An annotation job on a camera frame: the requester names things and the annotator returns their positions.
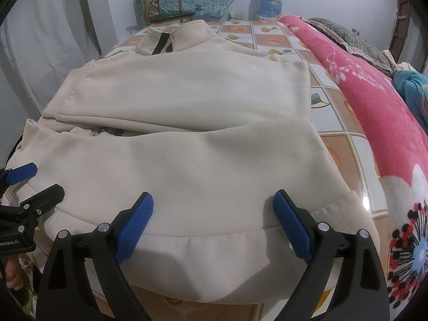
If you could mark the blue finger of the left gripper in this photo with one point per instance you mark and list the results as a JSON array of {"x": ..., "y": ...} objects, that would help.
[
  {"x": 41, "y": 203},
  {"x": 11, "y": 177}
]

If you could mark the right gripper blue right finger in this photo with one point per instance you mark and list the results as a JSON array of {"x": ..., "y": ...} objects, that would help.
[{"x": 317, "y": 244}]

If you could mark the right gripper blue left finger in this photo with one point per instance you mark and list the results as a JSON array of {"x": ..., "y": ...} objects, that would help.
[{"x": 112, "y": 243}]

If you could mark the beige zip-up jacket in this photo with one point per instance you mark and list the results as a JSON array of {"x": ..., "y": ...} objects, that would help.
[{"x": 187, "y": 147}]

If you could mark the person's left hand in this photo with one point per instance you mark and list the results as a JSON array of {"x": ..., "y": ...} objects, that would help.
[{"x": 13, "y": 273}]

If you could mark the floral tile-pattern bed sheet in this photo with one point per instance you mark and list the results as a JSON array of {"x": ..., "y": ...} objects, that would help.
[{"x": 334, "y": 113}]

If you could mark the pink floral blanket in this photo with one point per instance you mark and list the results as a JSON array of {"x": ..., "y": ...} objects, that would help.
[{"x": 399, "y": 145}]

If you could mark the white curtain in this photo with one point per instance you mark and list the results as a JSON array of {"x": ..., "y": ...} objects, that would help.
[{"x": 41, "y": 42}]

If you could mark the teal garment on bed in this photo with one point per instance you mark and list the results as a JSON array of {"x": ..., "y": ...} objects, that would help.
[{"x": 412, "y": 88}]

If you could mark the wooden chair black seat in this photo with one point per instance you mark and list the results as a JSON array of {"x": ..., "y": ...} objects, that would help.
[{"x": 158, "y": 11}]

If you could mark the green lace-trimmed pillow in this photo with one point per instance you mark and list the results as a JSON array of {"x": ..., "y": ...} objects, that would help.
[{"x": 353, "y": 44}]

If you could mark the blue water dispenser bottle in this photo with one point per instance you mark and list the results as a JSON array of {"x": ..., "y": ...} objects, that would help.
[{"x": 269, "y": 9}]

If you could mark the white wall socket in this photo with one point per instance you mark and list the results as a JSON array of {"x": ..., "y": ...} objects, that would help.
[{"x": 235, "y": 16}]

